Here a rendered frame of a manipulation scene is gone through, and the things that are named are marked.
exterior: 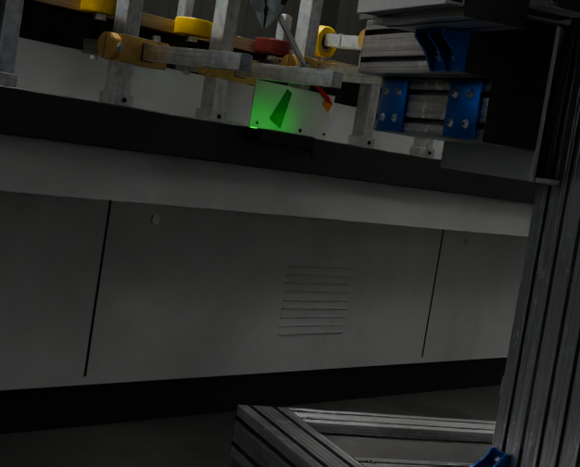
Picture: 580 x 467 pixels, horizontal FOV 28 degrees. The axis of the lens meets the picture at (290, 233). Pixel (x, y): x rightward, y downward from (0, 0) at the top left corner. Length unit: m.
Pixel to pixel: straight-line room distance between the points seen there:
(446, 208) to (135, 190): 1.07
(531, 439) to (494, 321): 2.04
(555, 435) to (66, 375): 1.17
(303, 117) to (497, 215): 0.92
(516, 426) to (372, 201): 1.14
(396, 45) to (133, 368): 1.10
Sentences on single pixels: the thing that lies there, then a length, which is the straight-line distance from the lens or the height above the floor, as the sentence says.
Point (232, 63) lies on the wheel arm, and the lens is 2.03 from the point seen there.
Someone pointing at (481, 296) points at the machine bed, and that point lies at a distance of 3.69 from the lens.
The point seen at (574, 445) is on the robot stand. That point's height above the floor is 0.33.
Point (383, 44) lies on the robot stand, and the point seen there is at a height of 0.86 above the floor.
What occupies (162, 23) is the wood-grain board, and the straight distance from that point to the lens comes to 2.50.
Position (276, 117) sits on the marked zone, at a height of 0.73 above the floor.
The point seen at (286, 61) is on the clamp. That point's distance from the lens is 2.53.
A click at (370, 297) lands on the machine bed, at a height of 0.30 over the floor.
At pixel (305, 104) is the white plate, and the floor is 0.77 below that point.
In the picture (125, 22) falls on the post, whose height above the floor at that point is 0.85.
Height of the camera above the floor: 0.68
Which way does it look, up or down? 4 degrees down
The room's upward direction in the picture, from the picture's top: 9 degrees clockwise
